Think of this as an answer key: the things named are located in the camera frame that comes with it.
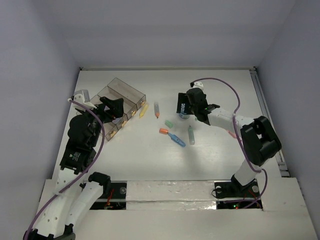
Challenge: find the blue slime jar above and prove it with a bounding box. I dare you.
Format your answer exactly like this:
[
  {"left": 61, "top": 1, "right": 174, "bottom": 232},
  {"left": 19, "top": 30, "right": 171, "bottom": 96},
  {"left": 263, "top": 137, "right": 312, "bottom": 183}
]
[{"left": 178, "top": 103, "right": 190, "bottom": 119}]

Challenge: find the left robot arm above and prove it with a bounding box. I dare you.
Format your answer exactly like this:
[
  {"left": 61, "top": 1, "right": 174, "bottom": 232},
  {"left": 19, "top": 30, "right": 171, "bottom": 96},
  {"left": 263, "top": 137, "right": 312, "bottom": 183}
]
[{"left": 23, "top": 93, "right": 124, "bottom": 240}]

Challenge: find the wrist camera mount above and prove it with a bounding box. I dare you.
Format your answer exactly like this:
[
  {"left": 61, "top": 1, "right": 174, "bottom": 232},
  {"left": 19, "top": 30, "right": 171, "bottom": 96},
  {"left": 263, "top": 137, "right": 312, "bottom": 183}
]
[
  {"left": 190, "top": 81, "right": 204, "bottom": 91},
  {"left": 67, "top": 89, "right": 97, "bottom": 111}
]

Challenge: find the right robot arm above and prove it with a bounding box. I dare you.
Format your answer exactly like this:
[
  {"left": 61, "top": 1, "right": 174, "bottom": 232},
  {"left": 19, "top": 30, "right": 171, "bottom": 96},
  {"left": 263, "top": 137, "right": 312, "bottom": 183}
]
[{"left": 176, "top": 87, "right": 282, "bottom": 196}]

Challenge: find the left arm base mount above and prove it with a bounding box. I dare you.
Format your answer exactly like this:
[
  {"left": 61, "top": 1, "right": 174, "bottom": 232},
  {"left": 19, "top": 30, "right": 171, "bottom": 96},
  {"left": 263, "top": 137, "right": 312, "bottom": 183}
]
[{"left": 90, "top": 181, "right": 127, "bottom": 210}]

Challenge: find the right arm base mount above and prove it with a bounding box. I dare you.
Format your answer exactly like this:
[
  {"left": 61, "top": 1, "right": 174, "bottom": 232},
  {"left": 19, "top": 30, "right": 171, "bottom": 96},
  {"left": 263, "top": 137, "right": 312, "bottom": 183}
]
[{"left": 211, "top": 180, "right": 260, "bottom": 210}]

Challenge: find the green highlighter pen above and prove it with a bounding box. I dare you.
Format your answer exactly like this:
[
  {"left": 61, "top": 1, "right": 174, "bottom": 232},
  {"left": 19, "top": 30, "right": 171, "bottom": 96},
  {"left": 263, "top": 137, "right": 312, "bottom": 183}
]
[{"left": 188, "top": 126, "right": 195, "bottom": 145}]

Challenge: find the blue clear clip pen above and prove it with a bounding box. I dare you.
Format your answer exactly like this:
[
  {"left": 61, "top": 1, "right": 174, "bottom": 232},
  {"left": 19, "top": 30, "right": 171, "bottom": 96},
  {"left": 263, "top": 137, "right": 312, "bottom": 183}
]
[{"left": 167, "top": 132, "right": 186, "bottom": 148}]

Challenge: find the yellow highlighter pen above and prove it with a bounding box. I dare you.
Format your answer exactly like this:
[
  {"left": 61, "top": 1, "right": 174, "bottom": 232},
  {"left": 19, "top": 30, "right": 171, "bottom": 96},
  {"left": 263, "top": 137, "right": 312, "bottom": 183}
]
[{"left": 139, "top": 103, "right": 149, "bottom": 118}]

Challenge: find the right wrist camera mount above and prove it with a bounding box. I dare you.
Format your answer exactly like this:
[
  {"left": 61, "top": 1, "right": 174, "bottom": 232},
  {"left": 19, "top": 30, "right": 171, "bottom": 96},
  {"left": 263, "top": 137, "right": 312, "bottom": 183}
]
[{"left": 190, "top": 81, "right": 204, "bottom": 91}]

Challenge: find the smoky clear drawer organizer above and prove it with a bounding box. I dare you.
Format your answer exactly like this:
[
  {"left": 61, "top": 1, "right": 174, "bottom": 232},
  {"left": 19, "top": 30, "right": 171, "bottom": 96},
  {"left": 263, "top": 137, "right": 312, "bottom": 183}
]
[{"left": 90, "top": 77, "right": 146, "bottom": 141}]

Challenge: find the orange tip marker pen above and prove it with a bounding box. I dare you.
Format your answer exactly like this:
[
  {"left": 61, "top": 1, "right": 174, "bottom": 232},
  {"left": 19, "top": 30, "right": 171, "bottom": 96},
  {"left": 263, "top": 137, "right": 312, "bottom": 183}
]
[{"left": 154, "top": 102, "right": 160, "bottom": 119}]

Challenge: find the aluminium rail right edge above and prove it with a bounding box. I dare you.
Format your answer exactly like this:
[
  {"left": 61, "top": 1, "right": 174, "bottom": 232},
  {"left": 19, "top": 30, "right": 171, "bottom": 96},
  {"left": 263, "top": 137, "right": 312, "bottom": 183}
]
[{"left": 249, "top": 69, "right": 290, "bottom": 177}]

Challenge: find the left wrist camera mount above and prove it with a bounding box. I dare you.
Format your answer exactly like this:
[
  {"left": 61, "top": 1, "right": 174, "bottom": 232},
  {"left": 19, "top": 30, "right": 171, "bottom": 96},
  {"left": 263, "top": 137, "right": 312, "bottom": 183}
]
[{"left": 67, "top": 89, "right": 97, "bottom": 111}]

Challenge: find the pink clear clip pen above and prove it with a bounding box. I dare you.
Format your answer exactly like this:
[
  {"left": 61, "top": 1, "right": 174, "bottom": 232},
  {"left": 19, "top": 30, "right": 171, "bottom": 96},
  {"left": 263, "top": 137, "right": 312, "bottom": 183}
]
[{"left": 227, "top": 130, "right": 237, "bottom": 139}]

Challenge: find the green pen cap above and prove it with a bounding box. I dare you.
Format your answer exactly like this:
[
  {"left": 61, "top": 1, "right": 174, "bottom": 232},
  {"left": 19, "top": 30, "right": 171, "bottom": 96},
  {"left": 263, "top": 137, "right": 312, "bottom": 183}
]
[{"left": 165, "top": 120, "right": 173, "bottom": 129}]

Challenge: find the orange pen cap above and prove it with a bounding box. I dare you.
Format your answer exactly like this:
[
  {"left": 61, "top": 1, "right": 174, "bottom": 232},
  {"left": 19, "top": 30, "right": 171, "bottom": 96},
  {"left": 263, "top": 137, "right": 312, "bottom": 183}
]
[{"left": 159, "top": 128, "right": 169, "bottom": 135}]

